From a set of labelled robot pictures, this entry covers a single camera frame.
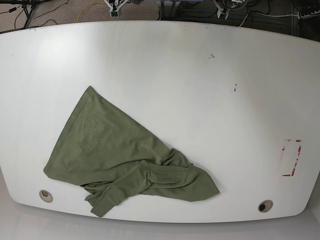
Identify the olive green t-shirt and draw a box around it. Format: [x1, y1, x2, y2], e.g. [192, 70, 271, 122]
[43, 87, 219, 217]

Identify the black tripod stand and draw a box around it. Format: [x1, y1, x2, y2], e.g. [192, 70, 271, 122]
[0, 0, 51, 32]

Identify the table cable grommet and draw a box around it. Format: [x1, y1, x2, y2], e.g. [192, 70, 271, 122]
[258, 199, 273, 213]
[39, 190, 53, 203]

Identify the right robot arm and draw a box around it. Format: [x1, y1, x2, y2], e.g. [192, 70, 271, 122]
[104, 0, 128, 18]

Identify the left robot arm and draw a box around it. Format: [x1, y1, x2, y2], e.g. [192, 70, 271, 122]
[212, 0, 248, 20]

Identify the left table cable grommet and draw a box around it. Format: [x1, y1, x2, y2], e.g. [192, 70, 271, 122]
[39, 190, 53, 203]

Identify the white power strip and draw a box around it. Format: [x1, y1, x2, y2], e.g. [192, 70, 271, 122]
[298, 4, 320, 20]

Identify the red tape rectangle marking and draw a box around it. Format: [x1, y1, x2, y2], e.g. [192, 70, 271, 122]
[279, 139, 302, 177]

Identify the right table cable grommet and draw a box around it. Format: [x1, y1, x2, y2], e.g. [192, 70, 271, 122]
[258, 199, 273, 213]

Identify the yellow cable on floor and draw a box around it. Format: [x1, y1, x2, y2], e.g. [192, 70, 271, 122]
[77, 0, 106, 23]

